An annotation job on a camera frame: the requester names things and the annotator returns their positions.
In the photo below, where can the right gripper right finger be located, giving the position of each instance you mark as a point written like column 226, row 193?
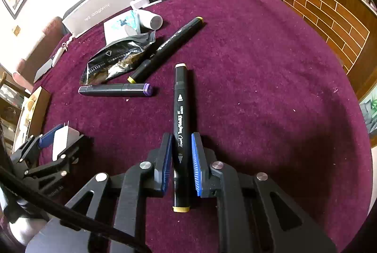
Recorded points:
column 254, row 213

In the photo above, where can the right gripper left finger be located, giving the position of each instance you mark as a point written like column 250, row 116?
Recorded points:
column 119, row 201

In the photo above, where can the cream capped black marker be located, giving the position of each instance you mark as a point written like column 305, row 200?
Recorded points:
column 181, row 156

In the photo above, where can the purple capped black marker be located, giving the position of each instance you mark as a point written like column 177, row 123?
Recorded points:
column 117, row 90

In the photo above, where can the black foil snack bag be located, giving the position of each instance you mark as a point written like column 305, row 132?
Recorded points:
column 117, row 58

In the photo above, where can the yellow capped black marker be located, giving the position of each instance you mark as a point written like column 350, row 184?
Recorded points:
column 165, row 50

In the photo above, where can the tissue pack blue cartoon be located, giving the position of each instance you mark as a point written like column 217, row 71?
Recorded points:
column 121, row 26

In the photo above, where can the cardboard tray box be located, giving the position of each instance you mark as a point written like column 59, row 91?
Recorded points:
column 31, row 117

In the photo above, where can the black smartphone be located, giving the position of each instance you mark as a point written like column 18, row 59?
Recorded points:
column 42, row 70

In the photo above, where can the white car key fob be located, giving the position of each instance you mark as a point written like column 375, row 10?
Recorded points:
column 63, row 48

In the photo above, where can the long grey box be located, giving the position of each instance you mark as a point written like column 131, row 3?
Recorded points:
column 87, row 13

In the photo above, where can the small white charger box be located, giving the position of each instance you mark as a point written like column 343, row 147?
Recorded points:
column 138, row 4

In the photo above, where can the wooden brick pattern cabinet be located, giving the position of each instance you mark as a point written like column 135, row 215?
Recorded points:
column 349, row 29

